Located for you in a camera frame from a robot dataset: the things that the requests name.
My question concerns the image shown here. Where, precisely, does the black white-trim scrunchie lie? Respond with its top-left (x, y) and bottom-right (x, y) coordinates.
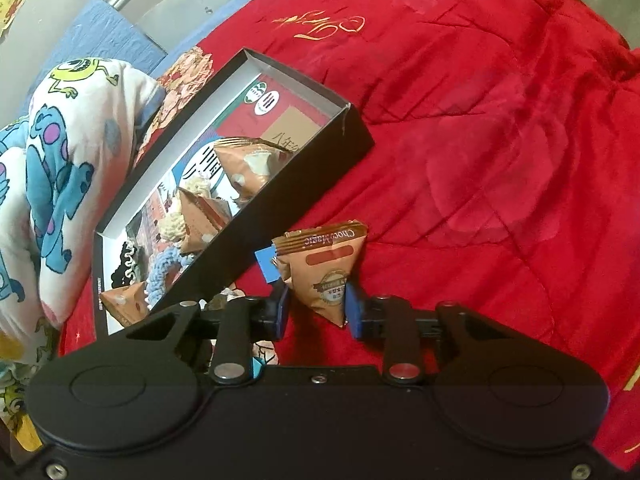
top-left (111, 240), bottom-right (138, 288)

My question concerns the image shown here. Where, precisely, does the blue pillow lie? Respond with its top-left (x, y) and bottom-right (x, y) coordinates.
top-left (17, 0), bottom-right (166, 116)

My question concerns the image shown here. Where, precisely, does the Monsters Inc white quilt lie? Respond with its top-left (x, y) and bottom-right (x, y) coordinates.
top-left (1, 58), bottom-right (165, 452)

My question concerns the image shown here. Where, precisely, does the black shallow box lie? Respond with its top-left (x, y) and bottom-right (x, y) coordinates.
top-left (93, 49), bottom-right (373, 309)

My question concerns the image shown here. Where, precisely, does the red Disney bedspread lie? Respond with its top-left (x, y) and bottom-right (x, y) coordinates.
top-left (60, 0), bottom-right (640, 470)

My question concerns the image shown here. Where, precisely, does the brown triangular snack packet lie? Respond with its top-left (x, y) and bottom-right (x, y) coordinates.
top-left (213, 136), bottom-right (293, 206)
top-left (178, 188), bottom-right (232, 255)
top-left (100, 282), bottom-right (150, 327)
top-left (272, 220), bottom-right (368, 327)

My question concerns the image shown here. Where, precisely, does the blue bed sheet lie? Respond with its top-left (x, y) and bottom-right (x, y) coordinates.
top-left (150, 0), bottom-right (252, 78)

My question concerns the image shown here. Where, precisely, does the light blue binder clip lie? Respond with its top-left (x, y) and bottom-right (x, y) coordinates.
top-left (255, 246), bottom-right (281, 284)

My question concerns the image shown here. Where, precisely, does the light blue knitted scrunchie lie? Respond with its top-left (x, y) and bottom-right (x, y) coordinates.
top-left (144, 246), bottom-right (195, 307)

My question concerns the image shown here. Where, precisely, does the dark blue binder clip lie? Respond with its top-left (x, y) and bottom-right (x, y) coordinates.
top-left (252, 340), bottom-right (279, 378)

